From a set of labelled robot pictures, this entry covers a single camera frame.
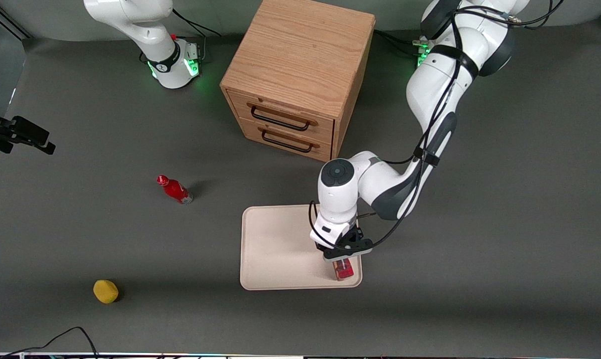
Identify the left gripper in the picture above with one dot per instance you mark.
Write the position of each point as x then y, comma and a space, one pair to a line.
353, 238

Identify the wooden drawer front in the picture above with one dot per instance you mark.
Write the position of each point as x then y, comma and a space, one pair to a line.
280, 107
285, 149

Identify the red tartan cookie box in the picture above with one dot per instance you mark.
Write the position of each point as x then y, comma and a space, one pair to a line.
344, 270

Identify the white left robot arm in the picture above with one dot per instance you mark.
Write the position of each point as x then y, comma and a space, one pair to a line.
430, 89

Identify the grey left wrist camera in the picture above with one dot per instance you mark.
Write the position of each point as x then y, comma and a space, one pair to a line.
348, 255

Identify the red plastic bottle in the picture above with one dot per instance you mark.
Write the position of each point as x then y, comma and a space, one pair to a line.
175, 190

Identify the yellow lemon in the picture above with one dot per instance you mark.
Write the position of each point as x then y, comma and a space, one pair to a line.
105, 291

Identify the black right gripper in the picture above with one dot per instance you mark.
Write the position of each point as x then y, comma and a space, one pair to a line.
12, 130

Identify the wooden two-drawer cabinet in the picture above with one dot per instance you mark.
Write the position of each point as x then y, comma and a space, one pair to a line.
300, 50

